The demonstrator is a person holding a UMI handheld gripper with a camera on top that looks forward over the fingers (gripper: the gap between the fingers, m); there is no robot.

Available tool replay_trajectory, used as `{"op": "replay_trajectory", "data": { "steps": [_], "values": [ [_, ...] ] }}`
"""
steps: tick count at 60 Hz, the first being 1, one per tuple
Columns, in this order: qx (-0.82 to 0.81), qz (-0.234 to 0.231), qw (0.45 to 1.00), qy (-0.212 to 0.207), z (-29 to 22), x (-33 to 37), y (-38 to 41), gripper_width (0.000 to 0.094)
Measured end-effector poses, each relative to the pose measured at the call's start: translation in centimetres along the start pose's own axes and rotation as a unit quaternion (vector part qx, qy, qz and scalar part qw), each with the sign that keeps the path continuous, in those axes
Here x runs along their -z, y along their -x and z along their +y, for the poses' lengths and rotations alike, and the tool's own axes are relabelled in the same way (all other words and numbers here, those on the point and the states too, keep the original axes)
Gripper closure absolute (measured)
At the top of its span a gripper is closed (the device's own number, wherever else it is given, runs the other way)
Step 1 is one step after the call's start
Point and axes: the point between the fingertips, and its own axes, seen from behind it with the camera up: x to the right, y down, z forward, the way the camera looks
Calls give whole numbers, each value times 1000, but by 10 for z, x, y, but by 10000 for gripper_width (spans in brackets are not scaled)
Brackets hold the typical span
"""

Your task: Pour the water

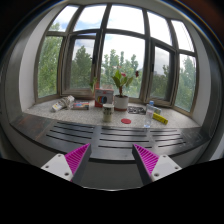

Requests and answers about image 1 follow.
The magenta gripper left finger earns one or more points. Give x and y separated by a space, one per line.
71 166

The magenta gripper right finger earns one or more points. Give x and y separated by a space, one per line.
151 166

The clear plastic water bottle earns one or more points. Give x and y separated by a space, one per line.
149 114

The dark slatted radiator cover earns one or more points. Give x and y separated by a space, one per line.
108 143

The yellow rectangular box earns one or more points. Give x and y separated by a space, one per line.
160 118

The red round coaster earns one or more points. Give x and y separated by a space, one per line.
126 121

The small green box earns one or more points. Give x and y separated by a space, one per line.
157 110

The dark patterned tray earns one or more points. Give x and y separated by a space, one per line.
136 110

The flat colourful packet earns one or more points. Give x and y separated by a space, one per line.
80 106

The crumpled white packaging bag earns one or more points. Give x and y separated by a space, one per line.
64 103

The patterned paper cup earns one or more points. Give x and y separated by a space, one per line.
108 110

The potted green plant white pot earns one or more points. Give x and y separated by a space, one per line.
121 81

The red colourful box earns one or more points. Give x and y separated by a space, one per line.
103 96

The bay window frame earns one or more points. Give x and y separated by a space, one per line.
83 46

